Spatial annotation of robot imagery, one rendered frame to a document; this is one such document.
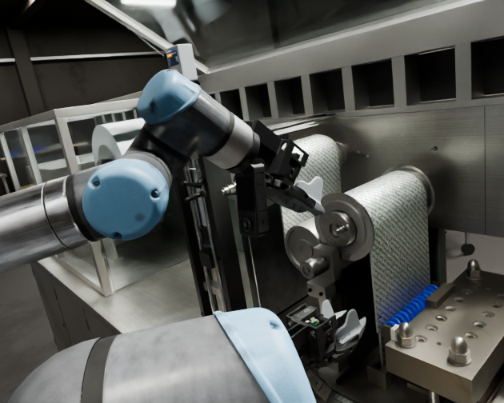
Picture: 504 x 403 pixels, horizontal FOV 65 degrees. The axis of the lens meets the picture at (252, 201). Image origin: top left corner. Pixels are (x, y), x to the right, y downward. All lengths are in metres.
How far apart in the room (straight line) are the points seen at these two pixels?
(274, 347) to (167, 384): 0.07
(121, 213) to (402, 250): 0.68
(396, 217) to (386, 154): 0.29
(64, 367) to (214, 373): 0.10
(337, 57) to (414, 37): 0.22
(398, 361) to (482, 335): 0.17
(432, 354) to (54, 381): 0.68
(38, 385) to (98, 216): 0.15
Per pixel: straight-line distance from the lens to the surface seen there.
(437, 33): 1.05
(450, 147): 1.05
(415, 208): 0.96
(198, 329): 0.30
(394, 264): 0.91
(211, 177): 0.92
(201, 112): 0.52
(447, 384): 0.84
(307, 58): 1.26
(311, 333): 0.69
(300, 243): 0.94
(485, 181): 1.04
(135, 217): 0.39
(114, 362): 0.30
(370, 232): 0.80
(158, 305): 1.44
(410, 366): 0.86
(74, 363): 0.31
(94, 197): 0.39
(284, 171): 0.62
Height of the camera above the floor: 1.53
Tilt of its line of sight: 14 degrees down
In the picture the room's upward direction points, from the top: 9 degrees counter-clockwise
